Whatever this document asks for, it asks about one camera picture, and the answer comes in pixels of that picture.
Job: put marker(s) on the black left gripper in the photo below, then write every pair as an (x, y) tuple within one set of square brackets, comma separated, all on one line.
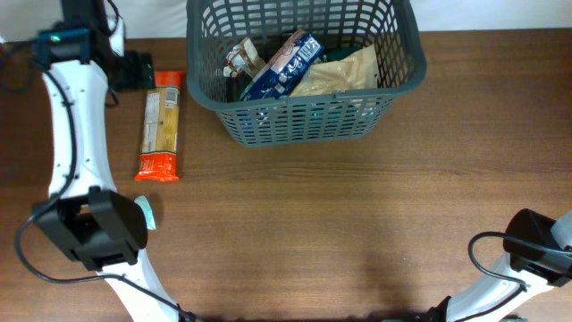
[(137, 76)]

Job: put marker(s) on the orange spaghetti packet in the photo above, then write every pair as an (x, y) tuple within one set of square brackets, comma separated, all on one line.
[(158, 156)]

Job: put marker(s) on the beige brown snack bag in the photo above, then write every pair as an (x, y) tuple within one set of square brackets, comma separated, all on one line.
[(243, 59)]

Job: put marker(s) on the small teal wrapper packet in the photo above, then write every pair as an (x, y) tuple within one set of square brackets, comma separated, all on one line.
[(147, 210)]

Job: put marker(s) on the blue Kleenex tissue pack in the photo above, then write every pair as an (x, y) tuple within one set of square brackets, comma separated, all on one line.
[(285, 69)]

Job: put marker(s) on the green Nescafe coffee bag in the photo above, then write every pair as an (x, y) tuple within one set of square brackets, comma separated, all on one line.
[(342, 54)]

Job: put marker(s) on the beige clear powder bag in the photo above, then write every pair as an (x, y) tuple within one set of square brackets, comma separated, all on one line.
[(356, 71)]

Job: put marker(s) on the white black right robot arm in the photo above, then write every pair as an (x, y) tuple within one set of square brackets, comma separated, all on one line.
[(536, 258)]

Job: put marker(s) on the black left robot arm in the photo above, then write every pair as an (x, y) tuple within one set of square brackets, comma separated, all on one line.
[(84, 64)]

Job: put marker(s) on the grey plastic basket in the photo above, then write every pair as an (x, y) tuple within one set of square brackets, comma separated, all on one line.
[(215, 27)]

